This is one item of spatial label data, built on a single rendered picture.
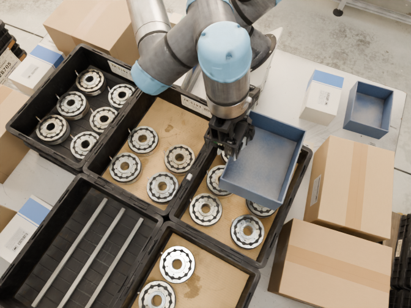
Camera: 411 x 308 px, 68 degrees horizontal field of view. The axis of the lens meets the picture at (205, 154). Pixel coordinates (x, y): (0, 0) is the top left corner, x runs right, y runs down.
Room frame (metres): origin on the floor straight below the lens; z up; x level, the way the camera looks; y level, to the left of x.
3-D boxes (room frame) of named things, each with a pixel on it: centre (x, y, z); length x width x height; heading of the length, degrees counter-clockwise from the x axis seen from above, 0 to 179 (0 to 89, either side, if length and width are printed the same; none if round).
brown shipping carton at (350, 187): (0.32, -0.50, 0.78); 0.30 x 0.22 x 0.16; 166
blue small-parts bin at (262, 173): (0.29, -0.14, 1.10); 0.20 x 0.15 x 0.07; 159
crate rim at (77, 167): (0.54, 0.42, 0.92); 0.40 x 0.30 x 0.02; 155
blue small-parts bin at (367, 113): (0.68, -0.65, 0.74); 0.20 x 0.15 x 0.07; 163
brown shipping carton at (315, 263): (0.05, -0.40, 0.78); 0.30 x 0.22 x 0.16; 75
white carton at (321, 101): (0.72, -0.46, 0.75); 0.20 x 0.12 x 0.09; 163
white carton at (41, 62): (0.78, 0.70, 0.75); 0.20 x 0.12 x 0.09; 157
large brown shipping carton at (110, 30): (1.01, 0.44, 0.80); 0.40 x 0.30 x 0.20; 157
